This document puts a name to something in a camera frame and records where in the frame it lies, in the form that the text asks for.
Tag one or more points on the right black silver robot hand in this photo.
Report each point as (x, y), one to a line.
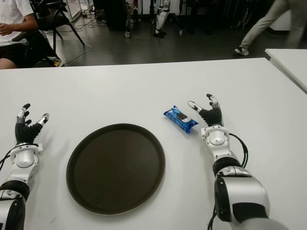
(212, 116)

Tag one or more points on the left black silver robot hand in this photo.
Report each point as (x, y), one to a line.
(25, 131)

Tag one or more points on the blue Oreo cookie packet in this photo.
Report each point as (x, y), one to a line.
(180, 118)

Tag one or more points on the left silver black robot arm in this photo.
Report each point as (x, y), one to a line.
(24, 160)

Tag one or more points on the right silver black robot arm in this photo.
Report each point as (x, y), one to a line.
(242, 191)

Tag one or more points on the black office chair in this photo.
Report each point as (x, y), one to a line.
(38, 49)

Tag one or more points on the white side table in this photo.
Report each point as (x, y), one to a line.
(290, 61)

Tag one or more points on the round dark brown tray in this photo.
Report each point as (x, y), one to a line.
(115, 167)

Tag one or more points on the black folded chair stack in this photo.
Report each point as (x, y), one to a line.
(239, 20)

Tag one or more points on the walking person in beige trousers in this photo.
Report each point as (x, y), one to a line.
(256, 26)

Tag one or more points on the white humanoid robot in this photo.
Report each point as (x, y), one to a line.
(160, 19)

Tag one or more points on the black folding chair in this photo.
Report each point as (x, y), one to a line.
(60, 21)

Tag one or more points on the seated person in white shirt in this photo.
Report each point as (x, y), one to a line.
(12, 14)

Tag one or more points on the black wheeled robot gantry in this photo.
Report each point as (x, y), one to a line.
(128, 26)

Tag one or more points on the white display board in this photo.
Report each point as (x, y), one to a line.
(76, 9)

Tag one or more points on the black cabinet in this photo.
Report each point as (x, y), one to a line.
(116, 14)

